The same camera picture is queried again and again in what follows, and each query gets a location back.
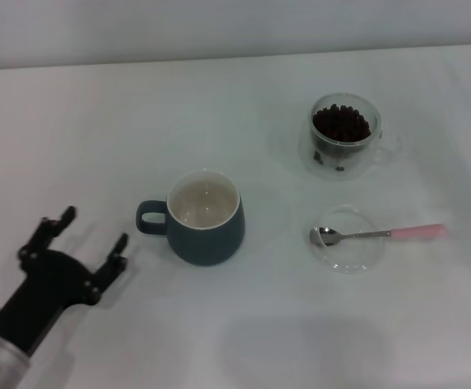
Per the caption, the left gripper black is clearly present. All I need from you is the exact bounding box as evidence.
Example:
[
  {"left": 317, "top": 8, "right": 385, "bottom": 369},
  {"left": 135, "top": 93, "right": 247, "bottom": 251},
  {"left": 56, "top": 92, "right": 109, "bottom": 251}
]
[{"left": 0, "top": 205, "right": 130, "bottom": 354}]

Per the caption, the clear double-walled glass cup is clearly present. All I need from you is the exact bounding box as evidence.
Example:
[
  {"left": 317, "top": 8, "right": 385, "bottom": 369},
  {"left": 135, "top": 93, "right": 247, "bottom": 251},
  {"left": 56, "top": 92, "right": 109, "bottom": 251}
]
[{"left": 298, "top": 92, "right": 402, "bottom": 178}]

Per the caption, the pink-handled metal spoon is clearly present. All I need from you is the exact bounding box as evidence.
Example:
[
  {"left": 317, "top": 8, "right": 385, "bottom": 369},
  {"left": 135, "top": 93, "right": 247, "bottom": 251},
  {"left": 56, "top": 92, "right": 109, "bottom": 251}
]
[{"left": 309, "top": 223, "right": 449, "bottom": 247}]

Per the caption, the white tablecloth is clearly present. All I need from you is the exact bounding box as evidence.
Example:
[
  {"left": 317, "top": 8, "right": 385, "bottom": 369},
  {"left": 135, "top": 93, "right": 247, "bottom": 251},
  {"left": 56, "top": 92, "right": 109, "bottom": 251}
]
[{"left": 0, "top": 47, "right": 471, "bottom": 389}]

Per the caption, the dark blue ceramic mug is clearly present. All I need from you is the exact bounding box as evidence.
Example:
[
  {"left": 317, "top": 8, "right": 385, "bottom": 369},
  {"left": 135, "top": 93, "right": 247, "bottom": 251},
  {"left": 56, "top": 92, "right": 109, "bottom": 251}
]
[{"left": 135, "top": 169, "right": 246, "bottom": 267}]

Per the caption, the clear glass saucer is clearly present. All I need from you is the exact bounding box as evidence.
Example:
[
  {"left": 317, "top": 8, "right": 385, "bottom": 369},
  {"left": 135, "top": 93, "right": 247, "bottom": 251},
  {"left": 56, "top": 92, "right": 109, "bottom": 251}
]
[{"left": 303, "top": 204, "right": 383, "bottom": 275}]

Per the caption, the pile of coffee beans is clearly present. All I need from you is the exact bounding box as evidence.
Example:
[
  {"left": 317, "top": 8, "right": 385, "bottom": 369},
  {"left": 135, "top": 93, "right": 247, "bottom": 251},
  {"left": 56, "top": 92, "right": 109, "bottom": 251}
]
[{"left": 311, "top": 104, "right": 370, "bottom": 143}]

